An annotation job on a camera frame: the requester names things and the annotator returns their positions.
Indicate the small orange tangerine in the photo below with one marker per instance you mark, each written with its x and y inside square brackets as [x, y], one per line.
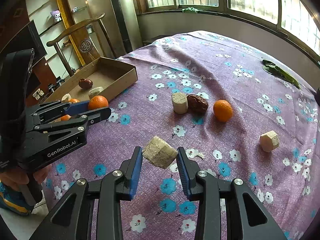
[65, 117]

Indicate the purple plush toy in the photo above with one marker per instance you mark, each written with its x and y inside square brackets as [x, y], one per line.
[56, 15]

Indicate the wooden armchair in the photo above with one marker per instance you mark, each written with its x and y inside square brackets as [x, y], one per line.
[82, 42]

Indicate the small sugarcane piece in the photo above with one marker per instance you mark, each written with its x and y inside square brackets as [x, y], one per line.
[66, 98]

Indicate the large orange tangerine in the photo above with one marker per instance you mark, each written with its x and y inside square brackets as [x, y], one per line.
[96, 102]

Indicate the red jujube in box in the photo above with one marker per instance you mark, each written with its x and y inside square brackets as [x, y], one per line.
[85, 83]

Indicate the window frame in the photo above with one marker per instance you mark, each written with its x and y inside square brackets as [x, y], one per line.
[294, 21]

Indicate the sugarcane chunk in box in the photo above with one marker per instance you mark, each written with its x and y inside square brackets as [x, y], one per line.
[94, 92]

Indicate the beige sugarcane chunk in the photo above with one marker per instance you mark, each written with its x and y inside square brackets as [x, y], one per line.
[159, 153]

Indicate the person's left hand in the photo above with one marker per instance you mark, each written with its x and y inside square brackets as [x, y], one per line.
[15, 177]

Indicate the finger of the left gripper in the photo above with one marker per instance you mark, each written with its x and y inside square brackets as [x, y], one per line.
[48, 112]
[77, 123]

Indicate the pale hexagonal sugarcane chunk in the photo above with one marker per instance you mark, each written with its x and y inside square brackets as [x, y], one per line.
[269, 141]

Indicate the pale round sugarcane chunk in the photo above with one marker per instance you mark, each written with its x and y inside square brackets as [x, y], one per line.
[179, 103]

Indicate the dark red jujube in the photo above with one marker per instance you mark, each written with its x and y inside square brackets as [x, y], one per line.
[197, 104]

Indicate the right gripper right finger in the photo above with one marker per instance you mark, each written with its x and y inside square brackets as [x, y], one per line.
[246, 216]

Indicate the white wall shelf unit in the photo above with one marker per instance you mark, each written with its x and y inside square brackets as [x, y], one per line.
[40, 11]

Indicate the green cloth on sill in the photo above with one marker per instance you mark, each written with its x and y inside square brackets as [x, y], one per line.
[191, 10]

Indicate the black flat television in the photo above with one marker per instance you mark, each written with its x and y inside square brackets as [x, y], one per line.
[27, 38]

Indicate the tall standing air conditioner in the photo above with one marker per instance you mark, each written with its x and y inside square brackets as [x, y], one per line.
[121, 34]

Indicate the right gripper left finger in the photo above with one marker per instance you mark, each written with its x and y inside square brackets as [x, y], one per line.
[71, 217]

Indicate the small orange kumquat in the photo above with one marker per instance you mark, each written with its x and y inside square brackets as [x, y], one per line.
[73, 100]

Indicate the purple floral tablecloth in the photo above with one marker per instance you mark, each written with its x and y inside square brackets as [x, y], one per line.
[214, 67]

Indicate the brown cardboard box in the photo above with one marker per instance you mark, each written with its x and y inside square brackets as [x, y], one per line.
[112, 75]

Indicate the green leaf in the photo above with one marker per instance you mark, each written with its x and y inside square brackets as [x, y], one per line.
[276, 71]

